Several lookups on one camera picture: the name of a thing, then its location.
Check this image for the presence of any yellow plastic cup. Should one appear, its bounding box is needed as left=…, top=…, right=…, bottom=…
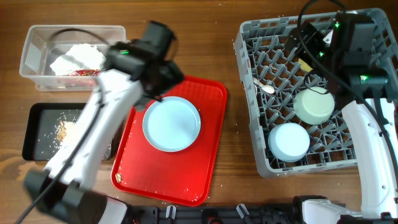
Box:
left=298, top=58, right=313, bottom=72

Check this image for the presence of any large light blue plate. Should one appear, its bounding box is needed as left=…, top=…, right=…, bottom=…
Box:
left=142, top=96, right=201, bottom=152

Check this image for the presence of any red candy wrapper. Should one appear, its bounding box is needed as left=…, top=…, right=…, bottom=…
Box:
left=67, top=69, right=100, bottom=88

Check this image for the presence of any white plastic spoon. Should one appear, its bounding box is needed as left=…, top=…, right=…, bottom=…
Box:
left=252, top=77, right=275, bottom=94

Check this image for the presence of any mint green bowl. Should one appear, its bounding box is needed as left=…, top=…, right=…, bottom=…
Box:
left=294, top=86, right=335, bottom=125

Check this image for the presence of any white paper napkin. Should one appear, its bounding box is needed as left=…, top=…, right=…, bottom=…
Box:
left=50, top=44, right=105, bottom=76

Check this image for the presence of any grey dishwasher rack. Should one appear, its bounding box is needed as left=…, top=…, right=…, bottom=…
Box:
left=233, top=7, right=398, bottom=179

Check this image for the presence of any red plastic serving tray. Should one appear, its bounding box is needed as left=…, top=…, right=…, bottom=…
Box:
left=111, top=77, right=228, bottom=207

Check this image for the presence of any small light blue bowl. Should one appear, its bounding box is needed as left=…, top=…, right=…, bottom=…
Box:
left=268, top=123, right=310, bottom=162

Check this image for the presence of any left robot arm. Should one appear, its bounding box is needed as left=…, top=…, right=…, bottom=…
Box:
left=24, top=21, right=184, bottom=223

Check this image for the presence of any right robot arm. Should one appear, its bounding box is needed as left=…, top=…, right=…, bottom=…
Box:
left=288, top=9, right=397, bottom=223

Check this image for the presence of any clear plastic waste bin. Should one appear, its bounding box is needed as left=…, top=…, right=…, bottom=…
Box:
left=19, top=25, right=127, bottom=91

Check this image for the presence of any food scrap on tray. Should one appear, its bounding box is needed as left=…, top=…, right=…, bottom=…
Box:
left=115, top=173, right=122, bottom=183

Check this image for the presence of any black rectangular tray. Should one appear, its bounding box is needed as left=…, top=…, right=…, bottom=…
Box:
left=21, top=102, right=121, bottom=162

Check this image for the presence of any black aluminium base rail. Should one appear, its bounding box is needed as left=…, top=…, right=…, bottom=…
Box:
left=128, top=203, right=304, bottom=224

